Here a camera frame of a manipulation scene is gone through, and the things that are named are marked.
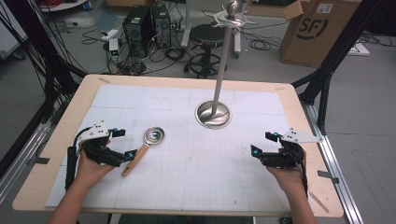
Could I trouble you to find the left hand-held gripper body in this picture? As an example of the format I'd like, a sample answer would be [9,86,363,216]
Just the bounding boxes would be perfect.
[80,121,125,168]

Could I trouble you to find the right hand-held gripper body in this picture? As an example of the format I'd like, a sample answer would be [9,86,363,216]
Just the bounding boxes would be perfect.
[259,127,322,171]

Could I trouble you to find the metal ladle with wooden handle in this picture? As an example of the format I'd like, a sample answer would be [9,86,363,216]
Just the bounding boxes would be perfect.
[120,126,165,178]

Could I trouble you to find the metal stand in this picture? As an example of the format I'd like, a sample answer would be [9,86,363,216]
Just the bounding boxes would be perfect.
[194,0,260,131]

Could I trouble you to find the person's right hand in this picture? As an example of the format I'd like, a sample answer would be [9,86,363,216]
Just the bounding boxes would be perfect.
[266,148,310,194]

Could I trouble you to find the person's left hand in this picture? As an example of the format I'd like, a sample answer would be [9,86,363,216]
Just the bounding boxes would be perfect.
[74,139,117,189]

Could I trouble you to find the black tape piece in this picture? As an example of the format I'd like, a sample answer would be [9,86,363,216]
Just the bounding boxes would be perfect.
[317,170,340,185]
[25,156,51,166]

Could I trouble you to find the thin wooden stick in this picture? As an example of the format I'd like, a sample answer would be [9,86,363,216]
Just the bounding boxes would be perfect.
[307,190,330,215]

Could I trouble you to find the white grid mat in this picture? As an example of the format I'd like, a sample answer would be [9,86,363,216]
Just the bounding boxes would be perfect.
[45,84,292,213]

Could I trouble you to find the wooden table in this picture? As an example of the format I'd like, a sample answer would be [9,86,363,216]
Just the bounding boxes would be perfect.
[12,74,346,218]

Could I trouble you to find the small white device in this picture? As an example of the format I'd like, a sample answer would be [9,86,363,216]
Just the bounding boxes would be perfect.
[107,37,121,63]

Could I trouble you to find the white power strip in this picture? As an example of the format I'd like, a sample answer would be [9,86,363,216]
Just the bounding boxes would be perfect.
[346,42,371,58]
[100,28,121,42]

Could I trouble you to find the black computer tower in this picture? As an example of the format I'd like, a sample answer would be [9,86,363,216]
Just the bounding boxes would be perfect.
[121,5,156,59]
[150,3,173,49]

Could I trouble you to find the large cardboard box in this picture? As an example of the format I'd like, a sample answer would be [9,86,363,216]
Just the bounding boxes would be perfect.
[278,0,364,69]

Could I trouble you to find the black round stool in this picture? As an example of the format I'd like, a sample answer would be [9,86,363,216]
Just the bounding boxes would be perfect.
[183,23,229,79]

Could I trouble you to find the open cardboard box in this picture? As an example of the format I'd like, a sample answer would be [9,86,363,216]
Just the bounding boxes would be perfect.
[245,0,304,21]

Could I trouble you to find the white round table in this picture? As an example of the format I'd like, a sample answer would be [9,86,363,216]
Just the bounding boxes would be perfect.
[39,0,89,13]

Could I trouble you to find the aluminium rail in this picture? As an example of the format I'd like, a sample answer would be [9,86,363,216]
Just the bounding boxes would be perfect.
[0,119,54,204]
[302,102,364,224]

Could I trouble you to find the black metal frame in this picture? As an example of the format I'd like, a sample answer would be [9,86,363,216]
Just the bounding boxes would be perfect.
[291,0,390,136]
[0,0,89,180]

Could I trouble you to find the coiled black cable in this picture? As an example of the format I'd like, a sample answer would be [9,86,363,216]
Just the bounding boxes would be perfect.
[247,38,273,52]
[163,48,186,63]

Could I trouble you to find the white metal post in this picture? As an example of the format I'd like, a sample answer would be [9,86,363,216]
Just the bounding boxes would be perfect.
[179,0,192,49]

